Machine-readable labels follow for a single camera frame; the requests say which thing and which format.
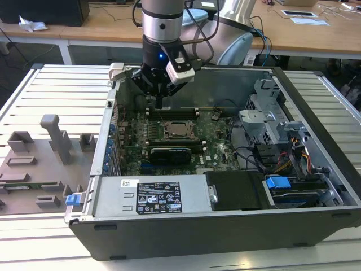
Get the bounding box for black graphics card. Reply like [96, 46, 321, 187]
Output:
[149, 146, 193, 166]

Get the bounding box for grey power supply with label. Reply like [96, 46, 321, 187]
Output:
[91, 174, 211, 217]

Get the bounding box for black plastic shroud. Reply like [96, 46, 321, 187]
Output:
[204, 171, 279, 212]

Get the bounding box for CPU socket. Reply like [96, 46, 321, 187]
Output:
[159, 120, 200, 142]

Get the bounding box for black box on desk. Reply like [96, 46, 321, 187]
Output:
[0, 0, 90, 28]

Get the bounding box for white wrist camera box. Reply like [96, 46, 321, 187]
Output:
[165, 56, 196, 85]

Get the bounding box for RAM slot white clips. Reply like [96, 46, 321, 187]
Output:
[149, 107, 198, 111]
[146, 139, 206, 144]

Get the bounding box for crumpled white paper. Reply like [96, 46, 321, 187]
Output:
[18, 14, 49, 32]

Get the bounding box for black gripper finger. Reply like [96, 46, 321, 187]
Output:
[131, 69, 161, 110]
[159, 80, 187, 110]

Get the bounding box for blue cable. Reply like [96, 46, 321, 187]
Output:
[259, 28, 273, 67]

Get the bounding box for orange yellow wire bundle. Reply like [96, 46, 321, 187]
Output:
[300, 152, 311, 173]

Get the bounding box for small silver metal handle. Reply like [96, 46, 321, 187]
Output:
[207, 185, 219, 204]

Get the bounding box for silver square CPU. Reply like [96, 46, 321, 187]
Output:
[168, 123, 189, 135]

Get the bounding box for white paper sheet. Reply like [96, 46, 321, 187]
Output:
[290, 16, 331, 27]

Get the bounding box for beige case latch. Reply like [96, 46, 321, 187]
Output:
[108, 62, 126, 82]

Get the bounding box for black hard disk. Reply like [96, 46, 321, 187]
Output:
[270, 180, 329, 208]

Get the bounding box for blue disk carrier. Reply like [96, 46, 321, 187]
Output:
[265, 176, 291, 195]

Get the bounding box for blue expansion slot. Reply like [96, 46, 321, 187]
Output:
[140, 160, 159, 173]

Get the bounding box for green motherboard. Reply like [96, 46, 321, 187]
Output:
[117, 108, 246, 177]

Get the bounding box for wooden desk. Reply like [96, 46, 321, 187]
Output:
[60, 0, 361, 62]
[0, 21, 74, 66]

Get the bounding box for white tablet device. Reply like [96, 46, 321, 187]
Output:
[281, 9, 318, 19]

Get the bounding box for dark grey PC case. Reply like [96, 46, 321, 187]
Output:
[64, 63, 361, 262]

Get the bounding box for metal socket cover frame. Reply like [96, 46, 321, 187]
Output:
[163, 121, 196, 140]

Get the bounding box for green RAM stick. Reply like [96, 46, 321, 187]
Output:
[0, 182, 57, 191]

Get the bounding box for perforated metal drive cage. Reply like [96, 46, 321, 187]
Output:
[238, 78, 285, 146]

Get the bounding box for grey parts rack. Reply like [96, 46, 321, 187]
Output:
[0, 114, 98, 217]

